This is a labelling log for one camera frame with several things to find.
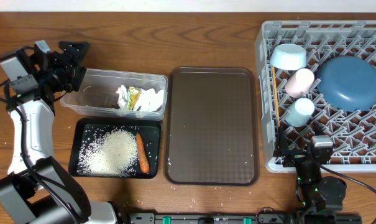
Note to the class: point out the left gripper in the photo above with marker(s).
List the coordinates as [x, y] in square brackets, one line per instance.
[72, 68]

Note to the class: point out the green yellow snack wrapper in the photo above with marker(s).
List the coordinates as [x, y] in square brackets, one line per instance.
[133, 94]

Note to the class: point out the orange carrot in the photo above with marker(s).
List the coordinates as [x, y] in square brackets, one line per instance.
[143, 161]

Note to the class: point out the light blue bowl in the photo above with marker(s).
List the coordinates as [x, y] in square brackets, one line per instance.
[288, 57]

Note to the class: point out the brown serving tray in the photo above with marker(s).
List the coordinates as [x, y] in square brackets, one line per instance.
[212, 136]

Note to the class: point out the dark blue plate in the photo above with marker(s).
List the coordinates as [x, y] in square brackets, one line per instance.
[348, 83]

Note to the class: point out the grey dishwasher rack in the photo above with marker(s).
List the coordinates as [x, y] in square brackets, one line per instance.
[353, 133]

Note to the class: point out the clear plastic bin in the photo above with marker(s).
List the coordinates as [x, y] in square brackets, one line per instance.
[97, 95]

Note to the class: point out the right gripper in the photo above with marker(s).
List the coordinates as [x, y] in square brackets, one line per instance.
[295, 156]

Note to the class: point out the white tissue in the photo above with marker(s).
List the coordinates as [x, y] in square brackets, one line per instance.
[149, 101]
[123, 100]

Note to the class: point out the wooden chopstick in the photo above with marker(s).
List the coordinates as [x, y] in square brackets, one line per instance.
[275, 92]

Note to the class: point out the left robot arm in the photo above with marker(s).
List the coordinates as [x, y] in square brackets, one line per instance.
[37, 189]

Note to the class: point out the pink cup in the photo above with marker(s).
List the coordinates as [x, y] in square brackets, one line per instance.
[299, 83]

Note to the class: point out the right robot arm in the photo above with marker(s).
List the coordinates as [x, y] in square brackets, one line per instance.
[321, 196]

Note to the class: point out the light blue cup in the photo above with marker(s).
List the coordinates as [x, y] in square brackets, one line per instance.
[300, 112]

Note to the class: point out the black tray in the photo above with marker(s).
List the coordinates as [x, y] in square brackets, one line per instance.
[149, 130]

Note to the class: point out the white rice pile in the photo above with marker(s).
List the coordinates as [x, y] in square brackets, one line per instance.
[108, 151]

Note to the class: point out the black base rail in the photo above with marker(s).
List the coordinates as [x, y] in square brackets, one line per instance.
[260, 218]

